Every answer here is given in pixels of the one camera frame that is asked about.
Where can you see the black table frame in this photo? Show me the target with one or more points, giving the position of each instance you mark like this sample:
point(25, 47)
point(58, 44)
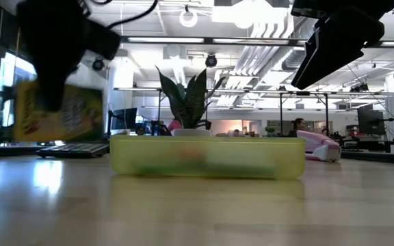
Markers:
point(378, 157)

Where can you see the yellow Crayola crayon box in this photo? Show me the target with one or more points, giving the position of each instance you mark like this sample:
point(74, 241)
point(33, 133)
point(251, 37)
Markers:
point(80, 116)

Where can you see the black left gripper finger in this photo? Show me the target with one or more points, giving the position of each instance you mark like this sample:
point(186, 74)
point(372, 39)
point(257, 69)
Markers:
point(55, 92)

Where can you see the silver ventilation duct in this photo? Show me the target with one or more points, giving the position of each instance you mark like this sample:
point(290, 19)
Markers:
point(291, 59)

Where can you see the white plant pot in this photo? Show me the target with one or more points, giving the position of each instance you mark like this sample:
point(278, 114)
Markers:
point(190, 132)

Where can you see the person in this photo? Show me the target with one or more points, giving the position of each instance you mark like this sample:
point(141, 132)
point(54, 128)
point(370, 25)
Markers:
point(174, 125)
point(298, 125)

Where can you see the black computer keyboard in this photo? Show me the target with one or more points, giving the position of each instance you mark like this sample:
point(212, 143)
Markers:
point(74, 149)

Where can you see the translucent yellow-green pencil case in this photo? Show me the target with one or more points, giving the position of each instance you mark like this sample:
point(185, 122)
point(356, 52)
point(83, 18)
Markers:
point(207, 153)

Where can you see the pink and white stapler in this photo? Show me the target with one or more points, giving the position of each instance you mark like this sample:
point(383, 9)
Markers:
point(320, 148)

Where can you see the large black computer monitor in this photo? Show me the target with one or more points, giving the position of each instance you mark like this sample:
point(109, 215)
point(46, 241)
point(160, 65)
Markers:
point(371, 122)

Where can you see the black ceiling light rail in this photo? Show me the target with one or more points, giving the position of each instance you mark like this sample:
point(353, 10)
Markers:
point(209, 40)

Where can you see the small black computer monitor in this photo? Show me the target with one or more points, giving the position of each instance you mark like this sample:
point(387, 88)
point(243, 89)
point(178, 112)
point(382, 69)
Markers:
point(125, 118)

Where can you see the green snake plant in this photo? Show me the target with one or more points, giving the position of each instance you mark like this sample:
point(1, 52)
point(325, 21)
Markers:
point(192, 102)

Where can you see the white ceiling light panel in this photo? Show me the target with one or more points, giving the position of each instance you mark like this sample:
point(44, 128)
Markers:
point(251, 15)

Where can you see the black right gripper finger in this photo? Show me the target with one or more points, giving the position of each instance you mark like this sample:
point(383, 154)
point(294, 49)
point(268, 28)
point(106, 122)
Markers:
point(354, 4)
point(340, 44)

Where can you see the black ceiling spotlight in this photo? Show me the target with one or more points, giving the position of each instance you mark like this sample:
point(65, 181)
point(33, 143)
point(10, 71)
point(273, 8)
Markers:
point(211, 61)
point(98, 64)

